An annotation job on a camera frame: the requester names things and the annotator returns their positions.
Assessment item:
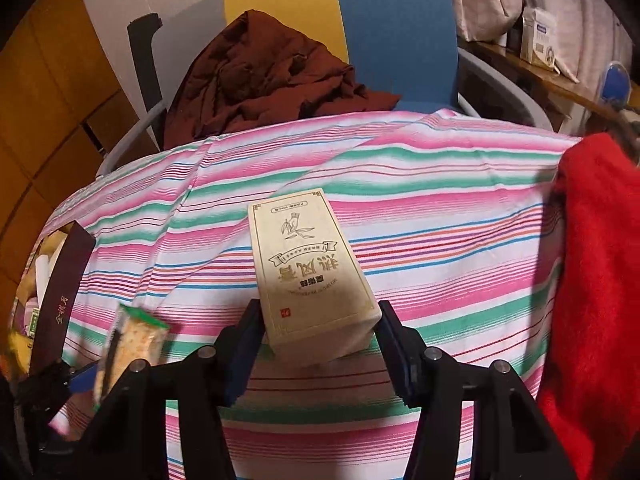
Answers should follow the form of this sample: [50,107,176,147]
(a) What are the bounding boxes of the grey yellow blue chair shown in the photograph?
[95,0,553,177]

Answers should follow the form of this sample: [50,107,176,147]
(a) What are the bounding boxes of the blue round fan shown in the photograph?
[602,60,632,109]

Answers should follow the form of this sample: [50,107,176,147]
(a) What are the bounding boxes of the green topped cracker packet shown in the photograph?
[94,302,171,407]

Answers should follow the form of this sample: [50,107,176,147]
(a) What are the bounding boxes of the white packet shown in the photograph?
[34,254,52,302]

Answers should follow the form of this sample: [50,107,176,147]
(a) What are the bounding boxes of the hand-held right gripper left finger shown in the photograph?
[75,299,264,480]

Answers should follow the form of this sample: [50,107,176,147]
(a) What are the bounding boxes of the wooden shelf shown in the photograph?
[470,40,640,127]

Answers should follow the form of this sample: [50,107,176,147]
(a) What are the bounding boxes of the wooden cabinet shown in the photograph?
[0,0,162,311]

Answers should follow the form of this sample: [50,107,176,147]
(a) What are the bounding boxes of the maroon tin box gold inside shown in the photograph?
[9,221,98,377]

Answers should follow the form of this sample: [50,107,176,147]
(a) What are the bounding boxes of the white carton box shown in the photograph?
[520,7,559,69]

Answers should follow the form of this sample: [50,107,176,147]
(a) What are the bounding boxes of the red fleece garment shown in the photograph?
[539,132,640,480]

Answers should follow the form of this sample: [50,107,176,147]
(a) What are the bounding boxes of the striped tablecloth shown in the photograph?
[37,107,586,480]

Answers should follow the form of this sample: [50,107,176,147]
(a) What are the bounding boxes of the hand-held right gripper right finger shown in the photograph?
[376,301,571,480]

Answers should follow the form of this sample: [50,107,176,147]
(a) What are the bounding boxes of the maroon puffer jacket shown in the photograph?
[164,10,402,151]

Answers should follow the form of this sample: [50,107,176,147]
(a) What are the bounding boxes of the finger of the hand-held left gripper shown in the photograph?
[15,360,99,413]

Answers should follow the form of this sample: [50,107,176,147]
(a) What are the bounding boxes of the beige printed box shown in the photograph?
[247,187,384,364]

